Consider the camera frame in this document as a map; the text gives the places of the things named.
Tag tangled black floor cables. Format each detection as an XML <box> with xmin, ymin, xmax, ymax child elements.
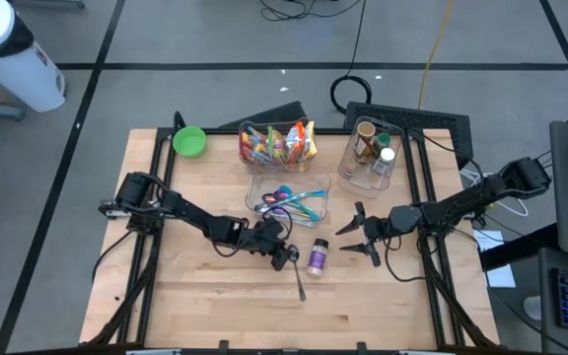
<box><xmin>259</xmin><ymin>0</ymin><xmax>364</xmax><ymax>22</ymax></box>

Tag grey-lid barcode spice bottle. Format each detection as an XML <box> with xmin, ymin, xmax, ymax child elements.
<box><xmin>373</xmin><ymin>146</ymin><xmax>396</xmax><ymax>177</ymax></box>

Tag white looped cable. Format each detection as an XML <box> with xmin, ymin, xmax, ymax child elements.
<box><xmin>461</xmin><ymin>170</ymin><xmax>531</xmax><ymax>218</ymax></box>

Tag white paper sheet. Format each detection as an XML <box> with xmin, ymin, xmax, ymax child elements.
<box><xmin>471</xmin><ymin>227</ymin><xmax>518</xmax><ymax>290</ymax></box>

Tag iridescent spoon green handle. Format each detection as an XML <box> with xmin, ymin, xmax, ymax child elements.
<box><xmin>274</xmin><ymin>191</ymin><xmax>318</xmax><ymax>206</ymax></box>

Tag green bowl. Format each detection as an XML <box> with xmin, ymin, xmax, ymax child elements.
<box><xmin>172</xmin><ymin>125</ymin><xmax>208</xmax><ymax>159</ymax></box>

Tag coiled black floor cable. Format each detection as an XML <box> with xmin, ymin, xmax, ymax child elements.
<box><xmin>329</xmin><ymin>0</ymin><xmax>374</xmax><ymax>115</ymax></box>

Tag rainbow bowl spoon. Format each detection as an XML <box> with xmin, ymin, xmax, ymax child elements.
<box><xmin>262</xmin><ymin>189</ymin><xmax>326</xmax><ymax>204</ymax></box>

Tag clear plastic bin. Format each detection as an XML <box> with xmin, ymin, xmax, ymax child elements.
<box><xmin>238</xmin><ymin>116</ymin><xmax>319</xmax><ymax>174</ymax></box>
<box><xmin>245</xmin><ymin>171</ymin><xmax>333</xmax><ymax>229</ymax></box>
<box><xmin>336</xmin><ymin>115</ymin><xmax>406</xmax><ymax>199</ymax></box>

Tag black mesh equipment box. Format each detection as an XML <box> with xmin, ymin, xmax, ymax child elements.
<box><xmin>343</xmin><ymin>101</ymin><xmax>473</xmax><ymax>167</ymax></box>

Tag purple spoon green handle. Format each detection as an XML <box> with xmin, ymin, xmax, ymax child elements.
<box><xmin>270</xmin><ymin>205</ymin><xmax>315</xmax><ymax>227</ymax></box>

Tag green-edged ramen pack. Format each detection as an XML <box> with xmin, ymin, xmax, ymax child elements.
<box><xmin>266</xmin><ymin>125</ymin><xmax>288</xmax><ymax>164</ymax></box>

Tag pink black-cap spice bottle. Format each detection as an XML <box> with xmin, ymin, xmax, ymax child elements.
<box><xmin>306</xmin><ymin>238</ymin><xmax>330</xmax><ymax>278</ymax></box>

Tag black aluminium table frame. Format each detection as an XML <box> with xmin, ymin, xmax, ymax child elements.
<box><xmin>79</xmin><ymin>125</ymin><xmax>502</xmax><ymax>355</ymax></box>

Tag dark grey flat panel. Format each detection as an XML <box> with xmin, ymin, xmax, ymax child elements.
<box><xmin>219</xmin><ymin>100</ymin><xmax>311</xmax><ymax>130</ymax></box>

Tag white trash can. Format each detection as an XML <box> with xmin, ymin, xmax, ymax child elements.
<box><xmin>0</xmin><ymin>0</ymin><xmax>67</xmax><ymax>113</ymax></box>

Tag dark grey metal spoon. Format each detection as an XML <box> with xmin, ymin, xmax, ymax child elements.
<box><xmin>287</xmin><ymin>244</ymin><xmax>308</xmax><ymax>303</ymax></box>

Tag white computer mouse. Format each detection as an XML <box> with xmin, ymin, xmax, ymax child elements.
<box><xmin>522</xmin><ymin>294</ymin><xmax>544</xmax><ymax>321</ymax></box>

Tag tan-lid white-label jar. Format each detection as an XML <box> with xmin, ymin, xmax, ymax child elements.
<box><xmin>354</xmin><ymin>120</ymin><xmax>378</xmax><ymax>164</ymax></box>

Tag orange ramen pack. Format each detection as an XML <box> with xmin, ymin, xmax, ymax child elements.
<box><xmin>284</xmin><ymin>121</ymin><xmax>308</xmax><ymax>164</ymax></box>

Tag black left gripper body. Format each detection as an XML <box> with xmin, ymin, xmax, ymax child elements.
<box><xmin>234</xmin><ymin>216</ymin><xmax>290</xmax><ymax>256</ymax></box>

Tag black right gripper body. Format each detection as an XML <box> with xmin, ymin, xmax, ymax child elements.
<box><xmin>362</xmin><ymin>214</ymin><xmax>399</xmax><ymax>247</ymax></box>

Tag yellow power cable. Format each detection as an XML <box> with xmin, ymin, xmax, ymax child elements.
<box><xmin>417</xmin><ymin>0</ymin><xmax>457</xmax><ymax>110</ymax></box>

